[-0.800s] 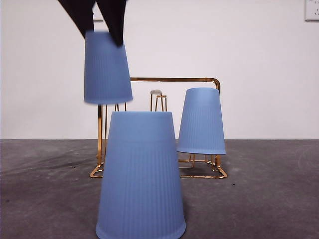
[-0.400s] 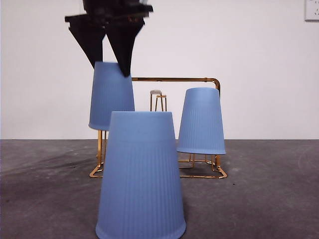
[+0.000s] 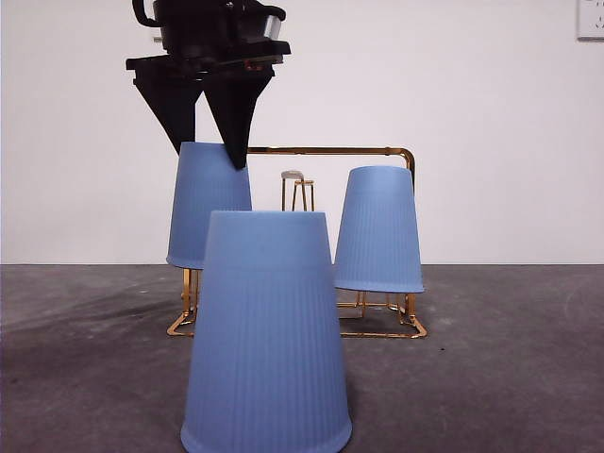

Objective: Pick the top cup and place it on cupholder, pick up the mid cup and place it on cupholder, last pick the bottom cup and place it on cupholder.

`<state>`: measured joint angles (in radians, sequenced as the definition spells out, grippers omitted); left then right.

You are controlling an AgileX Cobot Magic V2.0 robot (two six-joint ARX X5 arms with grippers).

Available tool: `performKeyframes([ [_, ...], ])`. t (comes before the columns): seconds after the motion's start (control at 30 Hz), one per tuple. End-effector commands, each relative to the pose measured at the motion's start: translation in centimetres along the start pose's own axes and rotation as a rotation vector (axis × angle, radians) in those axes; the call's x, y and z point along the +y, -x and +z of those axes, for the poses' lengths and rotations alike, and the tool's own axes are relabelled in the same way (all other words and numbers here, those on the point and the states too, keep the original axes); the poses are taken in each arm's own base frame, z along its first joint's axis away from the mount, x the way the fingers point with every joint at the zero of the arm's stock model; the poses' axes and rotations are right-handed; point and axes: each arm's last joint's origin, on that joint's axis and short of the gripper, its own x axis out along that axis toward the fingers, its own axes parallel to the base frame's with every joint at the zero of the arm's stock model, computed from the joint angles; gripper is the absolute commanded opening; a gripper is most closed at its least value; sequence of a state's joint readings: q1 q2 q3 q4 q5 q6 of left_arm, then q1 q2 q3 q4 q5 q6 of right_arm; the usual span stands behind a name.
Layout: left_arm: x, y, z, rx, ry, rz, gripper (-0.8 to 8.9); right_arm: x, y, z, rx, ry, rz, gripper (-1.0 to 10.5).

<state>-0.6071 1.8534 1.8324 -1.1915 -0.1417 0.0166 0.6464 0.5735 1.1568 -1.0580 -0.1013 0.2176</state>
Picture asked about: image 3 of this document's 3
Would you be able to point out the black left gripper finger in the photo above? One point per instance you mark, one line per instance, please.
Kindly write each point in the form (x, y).
(174, 108)
(236, 118)

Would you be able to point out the blue ribbed plastic cup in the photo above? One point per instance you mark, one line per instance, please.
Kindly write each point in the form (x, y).
(377, 236)
(269, 340)
(207, 189)

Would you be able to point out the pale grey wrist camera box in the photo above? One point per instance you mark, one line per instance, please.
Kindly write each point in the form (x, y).
(273, 27)

